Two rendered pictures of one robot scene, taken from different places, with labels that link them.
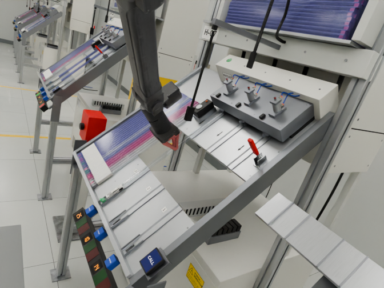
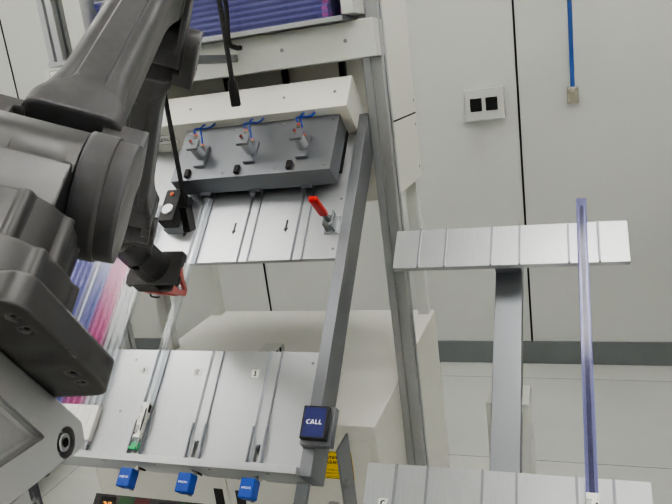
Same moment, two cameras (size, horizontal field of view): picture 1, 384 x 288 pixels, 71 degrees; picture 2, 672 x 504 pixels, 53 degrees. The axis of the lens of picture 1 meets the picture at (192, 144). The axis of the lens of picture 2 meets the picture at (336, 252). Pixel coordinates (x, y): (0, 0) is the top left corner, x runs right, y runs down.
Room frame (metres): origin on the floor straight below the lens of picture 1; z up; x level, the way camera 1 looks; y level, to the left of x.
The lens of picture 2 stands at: (-0.31, 0.42, 1.28)
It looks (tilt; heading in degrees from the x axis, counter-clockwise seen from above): 14 degrees down; 329
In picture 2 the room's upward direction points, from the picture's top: 7 degrees counter-clockwise
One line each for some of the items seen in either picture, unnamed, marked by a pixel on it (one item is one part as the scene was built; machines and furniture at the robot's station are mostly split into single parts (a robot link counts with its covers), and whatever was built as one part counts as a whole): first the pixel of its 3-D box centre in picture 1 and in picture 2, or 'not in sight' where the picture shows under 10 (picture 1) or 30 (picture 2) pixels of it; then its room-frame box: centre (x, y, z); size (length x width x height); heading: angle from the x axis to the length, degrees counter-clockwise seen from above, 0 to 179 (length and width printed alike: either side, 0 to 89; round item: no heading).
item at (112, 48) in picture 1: (105, 102); not in sight; (2.17, 0.79, 0.66); 1.01 x 0.73 x 1.31; 128
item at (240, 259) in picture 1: (207, 256); (293, 462); (1.15, -0.25, 0.31); 0.70 x 0.65 x 0.62; 38
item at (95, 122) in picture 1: (84, 174); not in sight; (1.43, 0.56, 0.39); 0.24 x 0.24 x 0.78; 38
